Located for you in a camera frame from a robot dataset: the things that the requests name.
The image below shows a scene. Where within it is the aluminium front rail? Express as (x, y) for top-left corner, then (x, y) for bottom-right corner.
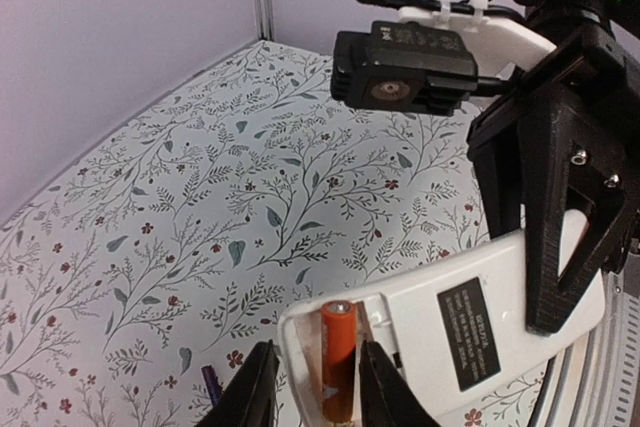
(528, 272), (639, 427)

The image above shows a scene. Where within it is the orange AAA battery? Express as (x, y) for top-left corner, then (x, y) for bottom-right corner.
(321, 300), (357, 424)

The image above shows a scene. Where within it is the dark purple AAA battery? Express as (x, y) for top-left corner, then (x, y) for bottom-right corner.
(201, 365), (223, 407)

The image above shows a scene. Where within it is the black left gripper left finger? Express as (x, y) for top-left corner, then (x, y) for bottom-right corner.
(197, 341), (280, 427)

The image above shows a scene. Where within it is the floral patterned table mat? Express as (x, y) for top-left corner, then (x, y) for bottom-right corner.
(0, 40), (556, 427)

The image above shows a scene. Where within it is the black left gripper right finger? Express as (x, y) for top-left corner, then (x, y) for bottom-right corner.
(359, 341), (440, 427)

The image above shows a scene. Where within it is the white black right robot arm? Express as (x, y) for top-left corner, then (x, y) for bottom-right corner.
(468, 0), (639, 335)

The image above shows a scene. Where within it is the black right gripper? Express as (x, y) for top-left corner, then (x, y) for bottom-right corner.
(468, 25), (639, 335)

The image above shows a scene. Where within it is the white remote control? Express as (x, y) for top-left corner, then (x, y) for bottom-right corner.
(277, 231), (605, 426)

